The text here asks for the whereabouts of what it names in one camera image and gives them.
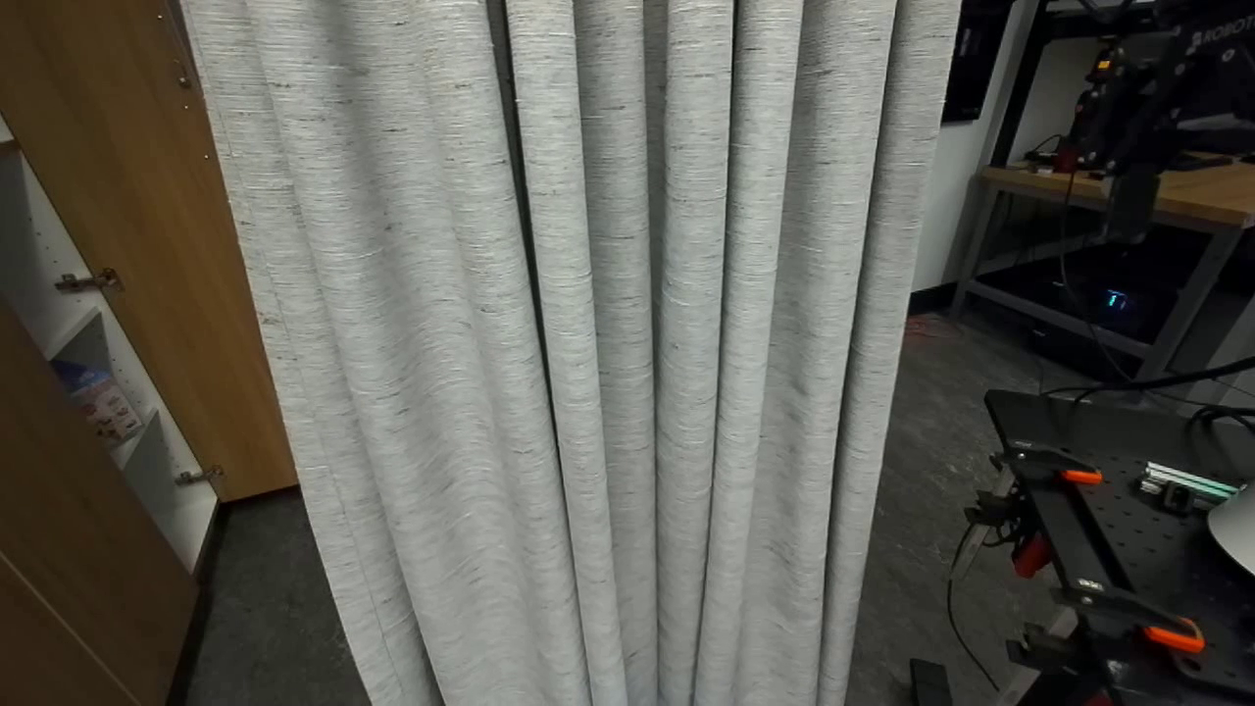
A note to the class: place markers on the lower wooden cabinet door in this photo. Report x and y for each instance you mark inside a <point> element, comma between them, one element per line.
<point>92,596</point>

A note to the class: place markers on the orange handled clamp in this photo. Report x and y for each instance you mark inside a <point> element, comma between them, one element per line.
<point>1036,466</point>
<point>1154,625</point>

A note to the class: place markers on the wooden cabinet door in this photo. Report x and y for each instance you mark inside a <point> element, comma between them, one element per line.
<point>92,596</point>
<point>107,102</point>

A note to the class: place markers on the upper orange handled clamp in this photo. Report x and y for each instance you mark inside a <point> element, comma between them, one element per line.
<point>1036,466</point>

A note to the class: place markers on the light grey fabric curtain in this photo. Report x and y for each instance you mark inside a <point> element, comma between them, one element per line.
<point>585,323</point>

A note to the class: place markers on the lower orange handled clamp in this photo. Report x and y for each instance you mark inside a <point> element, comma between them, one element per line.
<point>1154,625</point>

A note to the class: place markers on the black wall monitor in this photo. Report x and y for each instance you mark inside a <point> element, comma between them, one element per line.
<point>975,57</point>

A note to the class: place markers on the white cabinet shelf unit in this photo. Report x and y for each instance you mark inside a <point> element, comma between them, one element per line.
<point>71,323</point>

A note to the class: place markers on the wooden workbench with metal frame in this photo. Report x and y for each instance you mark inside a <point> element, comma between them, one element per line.
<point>1154,143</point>

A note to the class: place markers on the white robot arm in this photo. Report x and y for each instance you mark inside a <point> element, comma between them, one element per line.
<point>1233,524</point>

